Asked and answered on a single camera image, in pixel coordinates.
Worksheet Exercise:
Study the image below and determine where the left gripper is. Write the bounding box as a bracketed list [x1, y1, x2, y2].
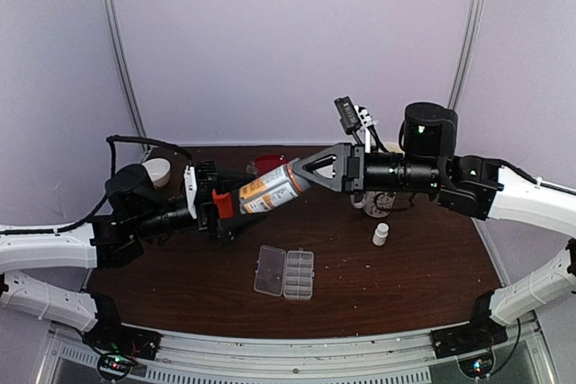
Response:
[132, 166, 266, 246]

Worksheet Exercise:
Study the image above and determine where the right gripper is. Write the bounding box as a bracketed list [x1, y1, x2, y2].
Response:
[292, 144, 442, 196]

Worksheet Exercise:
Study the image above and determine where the amber bottle grey cap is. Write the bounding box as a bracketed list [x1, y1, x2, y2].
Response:
[238, 161, 311, 214]

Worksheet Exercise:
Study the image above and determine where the clear plastic pill organizer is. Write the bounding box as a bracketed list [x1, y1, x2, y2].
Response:
[253, 246, 315, 301]

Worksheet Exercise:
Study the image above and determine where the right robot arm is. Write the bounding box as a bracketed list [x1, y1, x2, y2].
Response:
[292, 102, 575, 350]

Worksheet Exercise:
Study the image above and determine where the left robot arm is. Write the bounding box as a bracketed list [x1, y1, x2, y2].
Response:
[1, 161, 256, 352]

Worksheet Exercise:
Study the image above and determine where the orange pill bottle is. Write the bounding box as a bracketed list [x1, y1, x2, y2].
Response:
[211, 190, 236, 219]

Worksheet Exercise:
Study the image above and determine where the red floral plate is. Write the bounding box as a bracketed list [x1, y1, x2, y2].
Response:
[246, 154, 286, 177]

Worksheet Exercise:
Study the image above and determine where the white floral mug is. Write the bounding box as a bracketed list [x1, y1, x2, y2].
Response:
[350, 192, 396, 219]

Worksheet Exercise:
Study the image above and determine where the cream ribbed mug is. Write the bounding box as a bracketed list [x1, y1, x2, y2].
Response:
[383, 141, 404, 154]

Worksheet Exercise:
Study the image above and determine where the white ceramic bowl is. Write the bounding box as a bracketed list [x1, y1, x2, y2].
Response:
[142, 158, 171, 189]

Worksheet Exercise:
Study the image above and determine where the small white pill bottle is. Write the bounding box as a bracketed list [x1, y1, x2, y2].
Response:
[372, 223, 390, 246]

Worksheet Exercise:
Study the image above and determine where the left round circuit board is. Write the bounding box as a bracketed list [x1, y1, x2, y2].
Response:
[96, 353, 135, 380]

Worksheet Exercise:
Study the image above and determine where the round circuit board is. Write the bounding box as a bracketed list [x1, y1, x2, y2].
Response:
[458, 353, 495, 380]
[96, 353, 135, 380]

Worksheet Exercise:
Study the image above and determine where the right round circuit board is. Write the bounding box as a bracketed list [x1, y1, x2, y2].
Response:
[458, 353, 495, 380]

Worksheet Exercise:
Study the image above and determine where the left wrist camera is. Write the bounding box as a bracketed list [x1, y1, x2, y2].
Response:
[183, 165, 198, 219]

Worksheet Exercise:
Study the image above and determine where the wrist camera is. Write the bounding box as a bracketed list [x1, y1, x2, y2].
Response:
[183, 165, 198, 219]
[334, 96, 382, 153]

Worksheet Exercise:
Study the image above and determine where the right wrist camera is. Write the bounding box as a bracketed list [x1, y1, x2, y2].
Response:
[334, 96, 382, 153]

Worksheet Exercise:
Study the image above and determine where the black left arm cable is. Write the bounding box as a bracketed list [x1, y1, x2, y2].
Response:
[0, 134, 194, 237]

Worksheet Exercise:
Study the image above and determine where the front aluminium rail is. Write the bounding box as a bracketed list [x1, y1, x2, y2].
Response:
[31, 315, 560, 383]

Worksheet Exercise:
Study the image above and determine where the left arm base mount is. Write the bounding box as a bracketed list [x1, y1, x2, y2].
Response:
[83, 293, 161, 361]

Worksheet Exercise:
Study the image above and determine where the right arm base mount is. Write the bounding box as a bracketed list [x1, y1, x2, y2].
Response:
[430, 290, 508, 359]

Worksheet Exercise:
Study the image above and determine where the left aluminium frame post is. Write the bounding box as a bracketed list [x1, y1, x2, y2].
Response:
[102, 0, 147, 138]

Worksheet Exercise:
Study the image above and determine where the aluminium frame post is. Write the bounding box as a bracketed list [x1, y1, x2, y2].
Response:
[102, 0, 147, 138]
[447, 0, 485, 111]

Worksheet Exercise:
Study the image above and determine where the right aluminium frame post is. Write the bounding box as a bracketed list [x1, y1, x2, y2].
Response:
[447, 0, 485, 111]

